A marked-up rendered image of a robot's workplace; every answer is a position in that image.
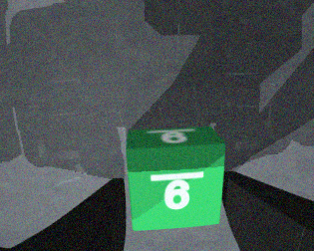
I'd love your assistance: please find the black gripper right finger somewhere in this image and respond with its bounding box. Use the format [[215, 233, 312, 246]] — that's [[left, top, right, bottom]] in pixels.
[[221, 170, 314, 251]]

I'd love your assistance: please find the green block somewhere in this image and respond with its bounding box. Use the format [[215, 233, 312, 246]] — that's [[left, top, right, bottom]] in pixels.
[[126, 126, 225, 232]]

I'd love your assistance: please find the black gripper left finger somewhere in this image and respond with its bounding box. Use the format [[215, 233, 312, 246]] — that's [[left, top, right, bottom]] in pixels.
[[0, 178, 126, 251]]

